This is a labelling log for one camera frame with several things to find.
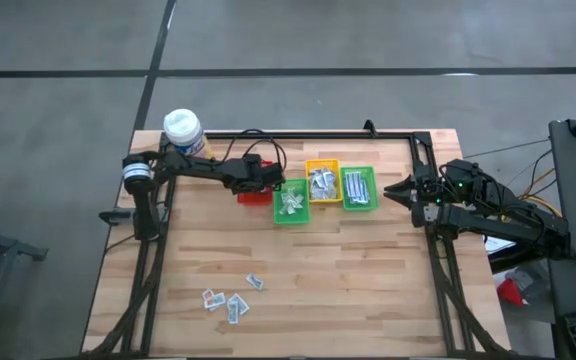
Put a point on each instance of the red plastic basket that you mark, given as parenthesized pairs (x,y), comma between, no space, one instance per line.
(255,200)

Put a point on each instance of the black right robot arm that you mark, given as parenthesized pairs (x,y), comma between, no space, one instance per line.
(498,220)

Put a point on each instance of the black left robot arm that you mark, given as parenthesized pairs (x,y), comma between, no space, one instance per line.
(193,170)

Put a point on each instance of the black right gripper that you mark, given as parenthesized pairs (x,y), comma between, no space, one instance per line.
(422,192)

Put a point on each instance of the pile of newspaper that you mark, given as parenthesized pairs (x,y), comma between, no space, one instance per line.
(323,194)

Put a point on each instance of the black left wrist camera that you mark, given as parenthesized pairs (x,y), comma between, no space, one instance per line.
(271,176)

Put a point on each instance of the small black clamp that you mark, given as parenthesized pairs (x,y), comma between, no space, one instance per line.
(369,127)

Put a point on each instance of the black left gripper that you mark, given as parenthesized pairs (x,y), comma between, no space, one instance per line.
(248,175)

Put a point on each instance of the white paper sheet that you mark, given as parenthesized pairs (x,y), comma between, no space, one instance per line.
(498,245)

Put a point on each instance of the black desk beam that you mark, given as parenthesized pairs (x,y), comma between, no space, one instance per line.
(508,262)

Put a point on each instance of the small paper scrap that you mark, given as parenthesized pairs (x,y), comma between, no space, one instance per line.
(333,185)

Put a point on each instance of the grey metal stand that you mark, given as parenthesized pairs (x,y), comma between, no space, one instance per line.
(3,247)

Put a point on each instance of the red crumpled object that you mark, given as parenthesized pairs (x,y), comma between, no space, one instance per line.
(510,295)

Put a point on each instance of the grey metal mount plate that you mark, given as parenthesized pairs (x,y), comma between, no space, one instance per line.
(429,214)

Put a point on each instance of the yellow plastic basket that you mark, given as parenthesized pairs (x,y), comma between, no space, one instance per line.
(324,163)

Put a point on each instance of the yellow Lysol wipes canister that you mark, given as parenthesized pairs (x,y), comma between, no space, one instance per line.
(183,127)

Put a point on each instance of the green plastic basket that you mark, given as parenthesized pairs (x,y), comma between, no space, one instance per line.
(372,172)
(282,217)

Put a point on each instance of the blue striped bandage packet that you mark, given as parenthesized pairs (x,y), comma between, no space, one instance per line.
(353,184)
(363,192)

